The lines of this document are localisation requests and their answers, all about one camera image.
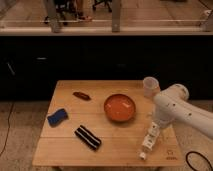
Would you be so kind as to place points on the brown chocolate bar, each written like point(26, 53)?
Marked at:
point(82, 96)

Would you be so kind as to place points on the clear plastic cup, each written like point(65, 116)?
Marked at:
point(150, 87)

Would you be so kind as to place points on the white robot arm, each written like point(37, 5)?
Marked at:
point(171, 104)

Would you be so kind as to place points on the blue sponge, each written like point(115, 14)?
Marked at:
point(57, 117)

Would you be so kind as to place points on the orange ceramic bowl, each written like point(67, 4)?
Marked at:
point(119, 108)

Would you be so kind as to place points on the clear plastic bottle white label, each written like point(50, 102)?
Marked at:
point(149, 140)

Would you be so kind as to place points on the wooden table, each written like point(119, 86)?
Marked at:
point(121, 142)

